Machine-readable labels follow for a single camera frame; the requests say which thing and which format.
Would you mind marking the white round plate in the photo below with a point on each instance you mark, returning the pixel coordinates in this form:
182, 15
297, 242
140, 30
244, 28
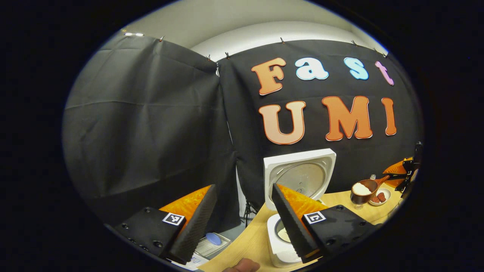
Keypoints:
380, 203

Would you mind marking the blue oval object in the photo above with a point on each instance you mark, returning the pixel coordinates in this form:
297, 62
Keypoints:
214, 238

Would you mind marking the ceiling light panel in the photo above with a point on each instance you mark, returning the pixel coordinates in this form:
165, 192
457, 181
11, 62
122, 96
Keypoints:
134, 34

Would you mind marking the black backdrop cloth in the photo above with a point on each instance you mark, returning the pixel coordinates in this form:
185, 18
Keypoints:
132, 113

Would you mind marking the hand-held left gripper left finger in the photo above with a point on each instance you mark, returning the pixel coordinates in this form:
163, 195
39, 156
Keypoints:
196, 226

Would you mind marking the row of black cloth clips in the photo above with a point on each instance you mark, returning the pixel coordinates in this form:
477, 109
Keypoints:
281, 40

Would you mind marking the white paper sheet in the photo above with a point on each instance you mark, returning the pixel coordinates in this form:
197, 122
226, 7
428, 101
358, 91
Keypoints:
194, 261

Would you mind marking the white rice cooker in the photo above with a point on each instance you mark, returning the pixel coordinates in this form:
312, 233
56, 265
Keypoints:
302, 156

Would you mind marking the white rice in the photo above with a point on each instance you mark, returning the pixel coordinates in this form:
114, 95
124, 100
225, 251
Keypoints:
362, 189
283, 235

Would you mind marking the metal tray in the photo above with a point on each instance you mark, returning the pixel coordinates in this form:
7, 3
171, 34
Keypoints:
204, 249

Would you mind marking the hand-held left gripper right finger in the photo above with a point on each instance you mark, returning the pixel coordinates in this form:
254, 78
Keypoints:
291, 226

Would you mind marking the black tripod stand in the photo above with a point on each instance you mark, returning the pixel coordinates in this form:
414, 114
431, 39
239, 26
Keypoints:
247, 213

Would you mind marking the wooden spoon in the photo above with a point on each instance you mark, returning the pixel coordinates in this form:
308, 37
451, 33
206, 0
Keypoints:
362, 198

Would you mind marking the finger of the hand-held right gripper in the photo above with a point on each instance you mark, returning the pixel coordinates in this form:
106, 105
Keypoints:
418, 153
399, 172

